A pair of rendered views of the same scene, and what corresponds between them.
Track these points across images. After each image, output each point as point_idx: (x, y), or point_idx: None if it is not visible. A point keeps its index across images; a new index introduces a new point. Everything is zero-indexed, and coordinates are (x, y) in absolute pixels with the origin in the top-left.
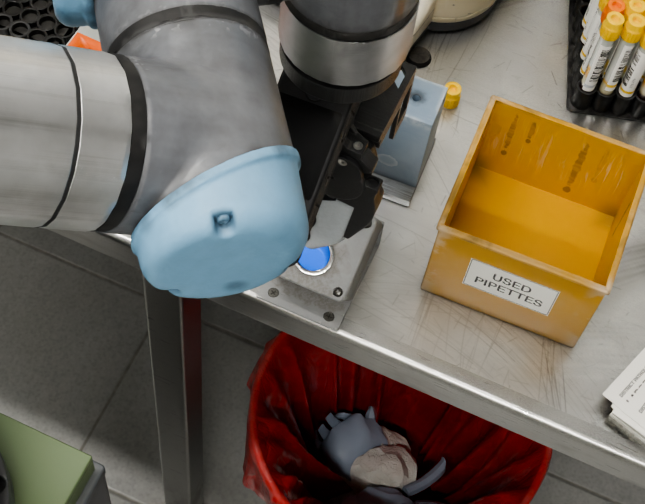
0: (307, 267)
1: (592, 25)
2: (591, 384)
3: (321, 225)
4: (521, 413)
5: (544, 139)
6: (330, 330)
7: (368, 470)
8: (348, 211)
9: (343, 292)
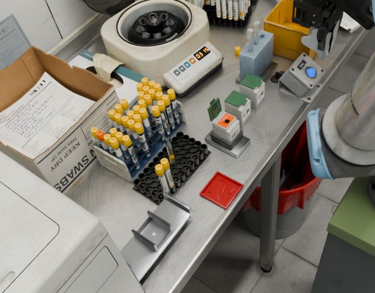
0: (314, 75)
1: (229, 6)
2: (340, 34)
3: (333, 38)
4: (350, 49)
5: (273, 18)
6: (322, 87)
7: None
8: (339, 21)
9: (322, 69)
